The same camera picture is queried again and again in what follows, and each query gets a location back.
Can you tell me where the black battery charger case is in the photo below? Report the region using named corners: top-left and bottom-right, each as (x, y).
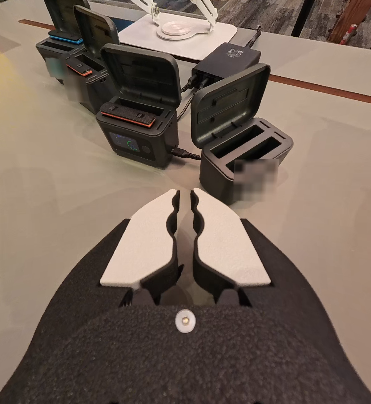
top-left (95, 44), bottom-right (182, 170)
top-left (35, 0), bottom-right (93, 86)
top-left (191, 62), bottom-right (295, 206)
top-left (64, 5), bottom-right (121, 113)

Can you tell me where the red white small object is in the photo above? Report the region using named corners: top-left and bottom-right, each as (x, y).
top-left (340, 25), bottom-right (358, 45)

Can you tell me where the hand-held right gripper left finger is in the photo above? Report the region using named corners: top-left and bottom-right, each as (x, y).
top-left (100, 189), bottom-right (184, 305)

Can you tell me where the black metal pole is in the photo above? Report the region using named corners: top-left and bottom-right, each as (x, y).
top-left (291, 0), bottom-right (314, 38)

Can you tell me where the dark blue flat pad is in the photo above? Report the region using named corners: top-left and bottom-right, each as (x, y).
top-left (116, 18), bottom-right (136, 33)

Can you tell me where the orange trimmed black battery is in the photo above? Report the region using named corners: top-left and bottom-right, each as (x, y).
top-left (66, 57), bottom-right (93, 77)
top-left (100, 106), bottom-right (156, 130)

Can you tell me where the blue trimmed black battery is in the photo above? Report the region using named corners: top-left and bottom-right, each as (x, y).
top-left (48, 30), bottom-right (84, 45)

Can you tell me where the wooden beam leg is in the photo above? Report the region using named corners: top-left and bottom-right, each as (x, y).
top-left (327, 0), bottom-right (371, 44)

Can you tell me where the black hub power cable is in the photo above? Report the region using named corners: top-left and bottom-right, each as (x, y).
top-left (245, 27), bottom-right (263, 45)

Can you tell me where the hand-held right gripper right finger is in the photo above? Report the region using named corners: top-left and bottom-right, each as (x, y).
top-left (190, 188), bottom-right (272, 306)

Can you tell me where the black usb charging hub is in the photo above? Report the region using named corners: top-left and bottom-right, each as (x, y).
top-left (191, 43), bottom-right (262, 88)

